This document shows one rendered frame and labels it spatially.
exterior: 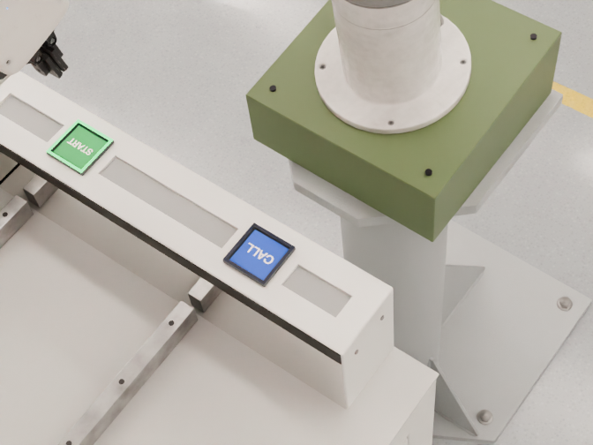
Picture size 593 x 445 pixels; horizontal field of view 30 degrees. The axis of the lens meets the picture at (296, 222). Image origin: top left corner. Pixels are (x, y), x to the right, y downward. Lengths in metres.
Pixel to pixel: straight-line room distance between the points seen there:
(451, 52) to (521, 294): 0.96
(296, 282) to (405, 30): 0.30
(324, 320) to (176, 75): 1.55
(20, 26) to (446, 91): 0.51
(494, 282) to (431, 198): 0.99
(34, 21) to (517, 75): 0.58
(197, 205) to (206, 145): 1.25
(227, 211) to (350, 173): 0.19
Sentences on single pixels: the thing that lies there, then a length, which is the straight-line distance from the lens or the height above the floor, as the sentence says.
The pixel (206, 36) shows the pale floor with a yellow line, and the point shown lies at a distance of 2.69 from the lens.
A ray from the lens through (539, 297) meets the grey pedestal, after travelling 2.24.
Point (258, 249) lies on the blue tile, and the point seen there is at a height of 0.96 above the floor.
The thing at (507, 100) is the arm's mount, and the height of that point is 0.93.
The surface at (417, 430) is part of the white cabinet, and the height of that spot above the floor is 0.73.
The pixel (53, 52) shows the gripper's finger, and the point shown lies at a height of 1.13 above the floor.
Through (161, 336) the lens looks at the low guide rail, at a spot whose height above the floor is 0.85.
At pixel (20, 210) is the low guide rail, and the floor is 0.85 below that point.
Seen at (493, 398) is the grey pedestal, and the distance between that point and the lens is 2.14.
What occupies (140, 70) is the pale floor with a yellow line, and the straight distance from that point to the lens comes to 2.65.
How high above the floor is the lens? 1.97
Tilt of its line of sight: 57 degrees down
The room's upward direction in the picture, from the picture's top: 9 degrees counter-clockwise
